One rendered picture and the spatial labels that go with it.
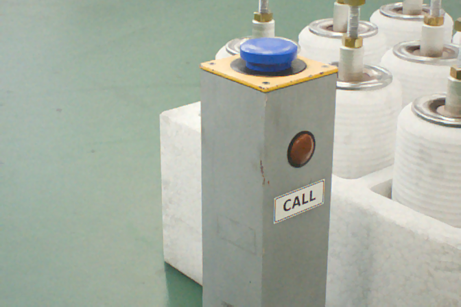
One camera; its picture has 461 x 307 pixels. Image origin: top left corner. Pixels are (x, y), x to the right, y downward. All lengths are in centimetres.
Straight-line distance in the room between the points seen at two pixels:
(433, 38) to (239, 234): 33
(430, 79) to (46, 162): 61
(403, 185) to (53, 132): 75
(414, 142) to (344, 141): 9
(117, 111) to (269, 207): 86
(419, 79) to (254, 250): 30
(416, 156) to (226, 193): 17
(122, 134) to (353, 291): 66
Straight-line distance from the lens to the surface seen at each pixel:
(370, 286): 74
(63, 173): 121
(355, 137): 76
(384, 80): 78
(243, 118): 58
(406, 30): 100
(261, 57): 58
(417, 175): 70
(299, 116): 59
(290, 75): 58
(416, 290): 70
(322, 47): 91
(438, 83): 84
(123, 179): 118
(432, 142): 69
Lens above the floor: 49
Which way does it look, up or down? 22 degrees down
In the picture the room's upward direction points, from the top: straight up
